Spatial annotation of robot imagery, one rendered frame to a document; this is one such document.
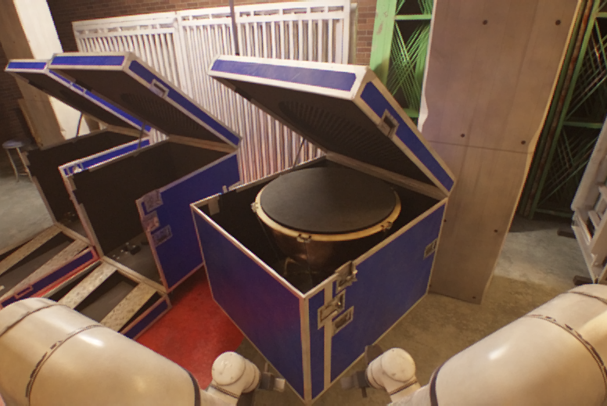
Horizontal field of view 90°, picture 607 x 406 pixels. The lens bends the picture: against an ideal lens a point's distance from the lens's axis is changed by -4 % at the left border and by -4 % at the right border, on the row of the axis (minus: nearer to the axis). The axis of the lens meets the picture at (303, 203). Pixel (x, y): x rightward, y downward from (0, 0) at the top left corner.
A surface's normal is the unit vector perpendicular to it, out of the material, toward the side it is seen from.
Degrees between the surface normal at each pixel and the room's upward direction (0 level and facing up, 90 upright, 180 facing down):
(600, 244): 90
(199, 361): 0
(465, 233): 90
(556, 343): 4
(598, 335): 17
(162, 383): 58
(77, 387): 34
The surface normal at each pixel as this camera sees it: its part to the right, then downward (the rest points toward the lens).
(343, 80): -0.61, -0.26
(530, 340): -0.34, -0.88
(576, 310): -0.14, -0.95
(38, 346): -0.16, -0.70
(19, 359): -0.28, -0.39
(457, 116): -0.44, 0.45
